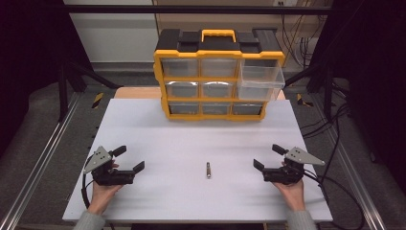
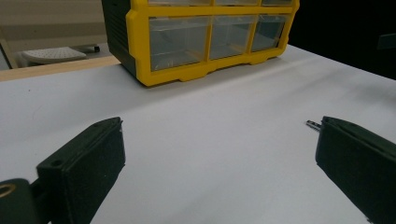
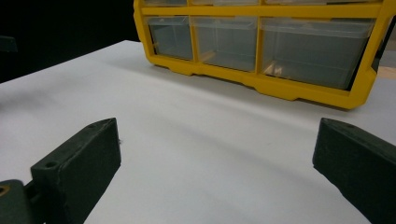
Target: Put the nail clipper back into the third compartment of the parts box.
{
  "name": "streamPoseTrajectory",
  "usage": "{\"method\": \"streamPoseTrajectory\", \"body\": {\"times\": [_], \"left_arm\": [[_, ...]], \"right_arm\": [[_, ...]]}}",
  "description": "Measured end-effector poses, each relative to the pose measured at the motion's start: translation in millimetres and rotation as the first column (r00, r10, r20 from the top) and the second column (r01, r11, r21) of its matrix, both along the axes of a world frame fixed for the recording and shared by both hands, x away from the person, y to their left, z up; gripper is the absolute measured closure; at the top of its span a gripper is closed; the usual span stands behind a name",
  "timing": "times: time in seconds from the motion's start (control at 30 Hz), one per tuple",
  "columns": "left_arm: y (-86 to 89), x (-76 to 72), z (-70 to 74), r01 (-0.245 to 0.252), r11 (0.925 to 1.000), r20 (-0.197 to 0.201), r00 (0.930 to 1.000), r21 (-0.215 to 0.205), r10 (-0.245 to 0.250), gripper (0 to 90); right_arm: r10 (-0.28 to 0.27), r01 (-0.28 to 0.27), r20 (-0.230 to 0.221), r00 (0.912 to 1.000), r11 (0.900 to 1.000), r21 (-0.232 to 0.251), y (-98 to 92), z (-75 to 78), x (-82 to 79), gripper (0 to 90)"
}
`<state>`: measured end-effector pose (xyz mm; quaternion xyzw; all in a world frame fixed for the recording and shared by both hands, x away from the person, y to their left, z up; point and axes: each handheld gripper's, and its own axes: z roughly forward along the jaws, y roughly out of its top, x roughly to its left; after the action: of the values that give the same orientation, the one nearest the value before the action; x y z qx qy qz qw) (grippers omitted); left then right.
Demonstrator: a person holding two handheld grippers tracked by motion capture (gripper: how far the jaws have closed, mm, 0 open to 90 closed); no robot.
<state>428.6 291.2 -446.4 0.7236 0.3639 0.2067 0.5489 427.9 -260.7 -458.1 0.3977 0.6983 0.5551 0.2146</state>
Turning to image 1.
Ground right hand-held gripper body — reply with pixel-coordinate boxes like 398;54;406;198
261;146;327;186

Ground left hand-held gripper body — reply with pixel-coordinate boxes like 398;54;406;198
83;146;136;187

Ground clear plastic drawer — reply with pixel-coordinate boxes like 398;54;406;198
236;58;286;102

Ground person's left hand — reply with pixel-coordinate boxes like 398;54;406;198
87;182;124;216

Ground person's right hand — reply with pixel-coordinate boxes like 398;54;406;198
272;177;306;213

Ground yellow black hazard tape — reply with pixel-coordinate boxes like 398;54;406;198
91;92;105;109
296;93;314;107

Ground black metal stand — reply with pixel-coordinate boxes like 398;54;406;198
284;62;335;122
57;61;124;123

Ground set of clear organizer drawers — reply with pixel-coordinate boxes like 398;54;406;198
160;57;265;116

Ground black curtain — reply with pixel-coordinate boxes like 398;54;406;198
0;0;94;158
309;0;406;195

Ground yellow black organizer cabinet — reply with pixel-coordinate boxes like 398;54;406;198
152;28;286;122

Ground black horizontal bar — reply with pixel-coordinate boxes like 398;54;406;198
62;4;333;15

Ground left hand-held gripper black cable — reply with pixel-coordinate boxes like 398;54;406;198
80;154;97;211

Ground hand-held gripper black cable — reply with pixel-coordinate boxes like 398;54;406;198
80;154;97;211
303;168;366;230

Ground black floor cables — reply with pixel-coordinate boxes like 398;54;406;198
301;80;352;185

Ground right hand-held gripper black cable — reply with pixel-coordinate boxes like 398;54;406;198
303;168;366;230

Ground aluminium frame rail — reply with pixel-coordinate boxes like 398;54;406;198
0;91;81;230
309;95;388;230

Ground black wall cables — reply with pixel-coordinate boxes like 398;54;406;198
280;13;321;69

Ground yellow carry handle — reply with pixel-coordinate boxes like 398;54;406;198
200;29;237;44

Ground white wall socket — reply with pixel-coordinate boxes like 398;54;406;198
273;0;299;8

